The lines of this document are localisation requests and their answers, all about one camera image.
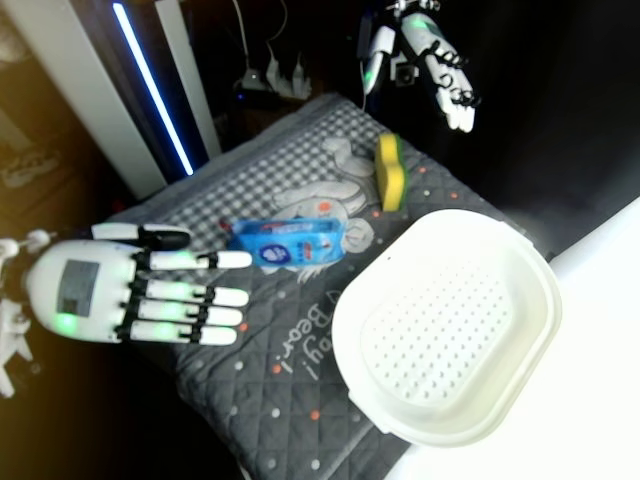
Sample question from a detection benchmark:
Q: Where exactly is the blue plastic bag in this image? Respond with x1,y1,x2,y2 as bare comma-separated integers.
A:
219,216,350,272

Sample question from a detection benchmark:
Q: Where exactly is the yellow and green sponge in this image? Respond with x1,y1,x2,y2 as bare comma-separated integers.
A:
374,132,412,213

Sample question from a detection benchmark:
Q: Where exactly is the white plastic basket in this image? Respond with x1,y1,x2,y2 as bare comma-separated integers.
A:
330,208,564,449

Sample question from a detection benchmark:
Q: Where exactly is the grey quilt with bear print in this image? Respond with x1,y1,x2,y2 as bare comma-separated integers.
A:
106,91,532,480

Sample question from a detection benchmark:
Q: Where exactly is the white power strip with plugs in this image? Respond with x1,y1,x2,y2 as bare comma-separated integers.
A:
233,52,314,102

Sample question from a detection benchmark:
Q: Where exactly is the small black square box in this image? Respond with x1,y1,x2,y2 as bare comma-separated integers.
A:
392,59,420,88

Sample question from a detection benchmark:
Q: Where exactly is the blue-white light strip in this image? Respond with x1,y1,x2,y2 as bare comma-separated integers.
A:
111,2,196,177

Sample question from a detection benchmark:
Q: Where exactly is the white column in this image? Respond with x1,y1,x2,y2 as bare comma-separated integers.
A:
2,0,224,201

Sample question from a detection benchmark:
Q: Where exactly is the thin white cable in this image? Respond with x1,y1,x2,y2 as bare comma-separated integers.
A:
230,0,262,84

